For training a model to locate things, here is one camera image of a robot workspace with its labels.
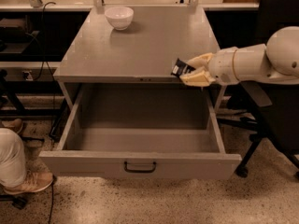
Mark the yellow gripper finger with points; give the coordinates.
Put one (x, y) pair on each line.
(198, 78)
(200, 61)

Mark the blue rxbar blueberry package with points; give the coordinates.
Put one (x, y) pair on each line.
(181, 68)

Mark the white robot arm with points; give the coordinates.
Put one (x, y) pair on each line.
(276, 62)

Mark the grey cabinet counter unit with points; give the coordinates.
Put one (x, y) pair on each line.
(144, 52)

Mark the grey open top drawer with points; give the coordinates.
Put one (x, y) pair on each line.
(172, 125)

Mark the white ceramic bowl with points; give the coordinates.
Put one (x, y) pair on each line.
(119, 17)

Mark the black office chair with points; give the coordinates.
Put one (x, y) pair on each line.
(274, 108)

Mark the tan sneaker near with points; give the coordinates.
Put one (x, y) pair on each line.
(33, 182)

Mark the tan sneaker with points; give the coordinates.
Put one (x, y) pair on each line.
(11, 127)
(33, 182)

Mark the tan sneaker far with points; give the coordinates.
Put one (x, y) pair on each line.
(11, 127)

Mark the dark box on shelf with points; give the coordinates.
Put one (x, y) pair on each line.
(15, 30)

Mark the person leg beige trousers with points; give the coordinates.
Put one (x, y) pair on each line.
(12, 159)

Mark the black drawer handle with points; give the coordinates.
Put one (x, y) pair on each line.
(139, 168)

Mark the wall power outlet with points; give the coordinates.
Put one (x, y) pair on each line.
(27, 75)

